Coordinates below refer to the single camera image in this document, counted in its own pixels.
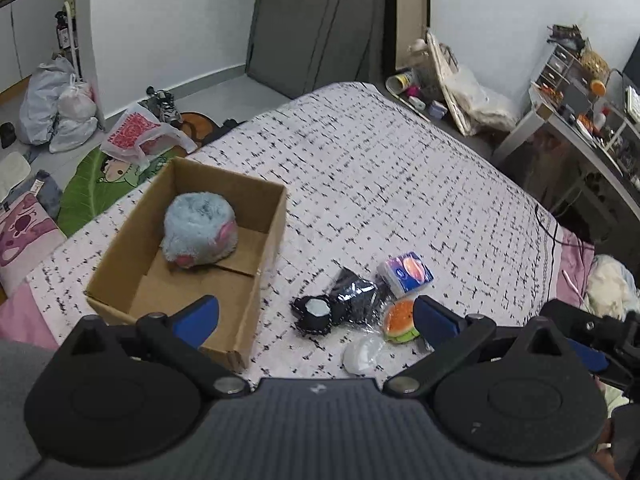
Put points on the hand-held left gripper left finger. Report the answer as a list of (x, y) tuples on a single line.
[(200, 314)]

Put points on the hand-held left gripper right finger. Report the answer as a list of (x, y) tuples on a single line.
[(434, 321)]

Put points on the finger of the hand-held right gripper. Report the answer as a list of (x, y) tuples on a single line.
[(575, 317), (590, 357)]

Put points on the orange green sponge toy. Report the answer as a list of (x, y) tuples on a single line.
[(397, 322)]

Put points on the blue orange tissue pack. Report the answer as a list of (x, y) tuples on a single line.
[(405, 272)]

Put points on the brown cardboard box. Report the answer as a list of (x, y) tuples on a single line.
[(250, 285)]

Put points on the black item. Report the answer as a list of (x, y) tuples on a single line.
[(355, 295)]

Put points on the black white round plush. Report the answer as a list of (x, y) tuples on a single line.
[(315, 311)]

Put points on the cream crumpled quilt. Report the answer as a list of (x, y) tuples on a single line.
[(612, 280)]

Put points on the light blue plush toy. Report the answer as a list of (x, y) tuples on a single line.
[(197, 220)]

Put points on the white black patterned bedspread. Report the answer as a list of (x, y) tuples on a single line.
[(400, 185)]

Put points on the green leaf rug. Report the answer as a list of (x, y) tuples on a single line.
[(85, 190)]

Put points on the white desk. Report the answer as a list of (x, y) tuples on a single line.
[(565, 135)]

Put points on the brown round mat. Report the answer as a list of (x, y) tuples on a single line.
[(195, 127)]

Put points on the black cloth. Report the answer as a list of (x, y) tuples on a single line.
[(230, 125)]

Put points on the pink cartoon cushion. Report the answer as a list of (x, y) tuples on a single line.
[(25, 232)]

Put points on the red printed plastic bag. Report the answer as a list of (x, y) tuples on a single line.
[(132, 132)]

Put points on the blue grey cloth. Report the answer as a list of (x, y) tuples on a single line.
[(47, 192)]

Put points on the white desk shelf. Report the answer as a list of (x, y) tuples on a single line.
[(622, 127)]

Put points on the white bottle red cap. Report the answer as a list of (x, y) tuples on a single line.
[(599, 121)]

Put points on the small purple box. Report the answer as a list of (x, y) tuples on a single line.
[(438, 110)]

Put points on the pair of sneakers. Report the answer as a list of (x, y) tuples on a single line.
[(167, 105)]

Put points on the small white box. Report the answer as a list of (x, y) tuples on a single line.
[(417, 103)]

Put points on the cream canvas bag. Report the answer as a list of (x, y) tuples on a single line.
[(480, 102)]

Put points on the white garbage bag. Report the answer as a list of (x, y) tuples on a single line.
[(75, 120)]

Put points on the white foot mat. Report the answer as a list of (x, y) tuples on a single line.
[(11, 172)]

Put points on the paper tube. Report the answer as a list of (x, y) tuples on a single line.
[(401, 82)]

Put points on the small drawer organizer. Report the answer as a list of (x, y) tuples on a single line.
[(557, 67)]

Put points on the woven basket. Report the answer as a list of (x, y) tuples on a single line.
[(595, 64)]

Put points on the black monitor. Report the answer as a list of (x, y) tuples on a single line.
[(632, 67)]

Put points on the black slippers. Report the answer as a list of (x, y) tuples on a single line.
[(7, 135)]

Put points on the grey garbage bag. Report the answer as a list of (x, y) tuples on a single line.
[(42, 100)]

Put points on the grey door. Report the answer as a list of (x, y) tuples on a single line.
[(310, 25)]

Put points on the dark framed board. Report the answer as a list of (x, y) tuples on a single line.
[(410, 10)]

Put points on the white cabinet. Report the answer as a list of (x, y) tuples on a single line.
[(30, 35)]

